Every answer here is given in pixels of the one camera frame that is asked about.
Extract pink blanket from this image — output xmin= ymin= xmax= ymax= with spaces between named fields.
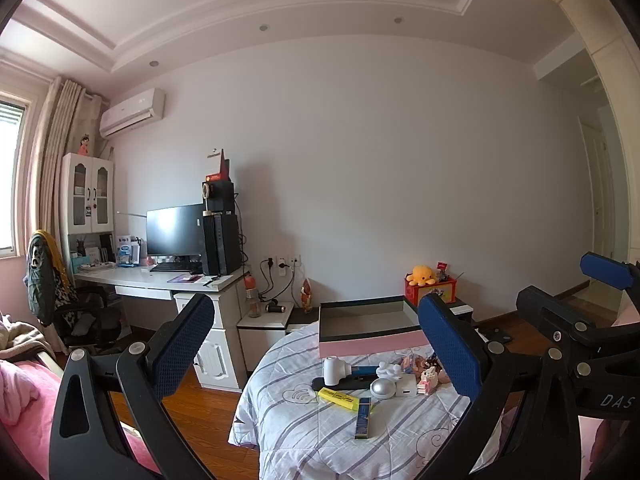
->
xmin=0 ymin=355 xmax=161 ymax=480

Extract pink white block figure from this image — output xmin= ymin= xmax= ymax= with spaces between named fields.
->
xmin=416 ymin=366 xmax=440 ymax=395

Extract white wall outlets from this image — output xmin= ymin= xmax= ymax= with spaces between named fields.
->
xmin=260 ymin=255 xmax=303 ymax=276

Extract black power cable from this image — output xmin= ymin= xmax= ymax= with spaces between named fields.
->
xmin=259 ymin=259 xmax=282 ymax=306

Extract blue white carton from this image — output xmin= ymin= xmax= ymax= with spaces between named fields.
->
xmin=116 ymin=234 xmax=142 ymax=266

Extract pink floral bedsheet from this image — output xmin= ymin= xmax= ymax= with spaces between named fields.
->
xmin=575 ymin=412 xmax=640 ymax=480

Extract beige blanket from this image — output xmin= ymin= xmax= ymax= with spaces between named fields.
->
xmin=0 ymin=312 xmax=56 ymax=361

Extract black computer monitor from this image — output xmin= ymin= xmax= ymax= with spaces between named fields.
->
xmin=146 ymin=203 xmax=206 ymax=271

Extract black speaker box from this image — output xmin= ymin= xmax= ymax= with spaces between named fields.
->
xmin=202 ymin=180 xmax=236 ymax=213

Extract orange-capped bottle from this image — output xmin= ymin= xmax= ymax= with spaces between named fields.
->
xmin=243 ymin=272 xmax=262 ymax=318

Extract white plug-in device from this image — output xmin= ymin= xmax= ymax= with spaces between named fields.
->
xmin=322 ymin=356 xmax=353 ymax=388

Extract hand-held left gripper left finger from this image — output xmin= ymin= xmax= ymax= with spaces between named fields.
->
xmin=49 ymin=292 xmax=217 ymax=480

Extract dark jacket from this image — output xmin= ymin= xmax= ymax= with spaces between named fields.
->
xmin=26 ymin=230 xmax=76 ymax=328

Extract window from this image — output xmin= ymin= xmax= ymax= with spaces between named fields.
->
xmin=0 ymin=91 xmax=31 ymax=256

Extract black office chair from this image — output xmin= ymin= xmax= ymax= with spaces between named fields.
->
xmin=27 ymin=230 xmax=123 ymax=356

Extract small dark blue box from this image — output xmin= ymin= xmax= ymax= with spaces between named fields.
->
xmin=354 ymin=396 xmax=373 ymax=440

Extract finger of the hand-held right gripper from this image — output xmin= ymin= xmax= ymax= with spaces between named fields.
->
xmin=516 ymin=285 xmax=621 ymax=361
xmin=580 ymin=251 xmax=640 ymax=311

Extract beige curtain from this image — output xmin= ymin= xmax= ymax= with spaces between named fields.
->
xmin=17 ymin=76 xmax=103 ymax=261

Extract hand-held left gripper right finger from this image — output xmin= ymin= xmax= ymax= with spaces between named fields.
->
xmin=416 ymin=291 xmax=583 ymax=480

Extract black speakers stack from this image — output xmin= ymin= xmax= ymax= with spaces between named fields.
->
xmin=201 ymin=210 xmax=243 ymax=277

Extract white wardrobe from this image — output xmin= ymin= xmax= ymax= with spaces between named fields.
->
xmin=547 ymin=0 xmax=640 ymax=271

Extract white desk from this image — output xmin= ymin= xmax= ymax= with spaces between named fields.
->
xmin=74 ymin=262 xmax=251 ymax=391

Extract white air conditioner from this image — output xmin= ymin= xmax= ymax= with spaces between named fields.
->
xmin=98 ymin=87 xmax=166 ymax=138

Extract white glass-door cabinet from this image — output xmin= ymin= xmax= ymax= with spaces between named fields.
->
xmin=61 ymin=152 xmax=117 ymax=261

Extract colourful snack packet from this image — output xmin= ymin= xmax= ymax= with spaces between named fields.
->
xmin=400 ymin=352 xmax=426 ymax=376

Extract black handheld device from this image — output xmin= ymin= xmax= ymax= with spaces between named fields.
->
xmin=311 ymin=372 xmax=382 ymax=393

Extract red folded card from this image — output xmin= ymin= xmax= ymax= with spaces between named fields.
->
xmin=206 ymin=149 xmax=232 ymax=183

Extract yellow octopus plush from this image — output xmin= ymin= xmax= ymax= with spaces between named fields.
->
xmin=405 ymin=265 xmax=440 ymax=287

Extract red toy box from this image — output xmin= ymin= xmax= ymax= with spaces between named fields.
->
xmin=404 ymin=276 xmax=458 ymax=305

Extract pink storage box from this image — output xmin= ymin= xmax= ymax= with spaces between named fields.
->
xmin=318 ymin=296 xmax=431 ymax=359

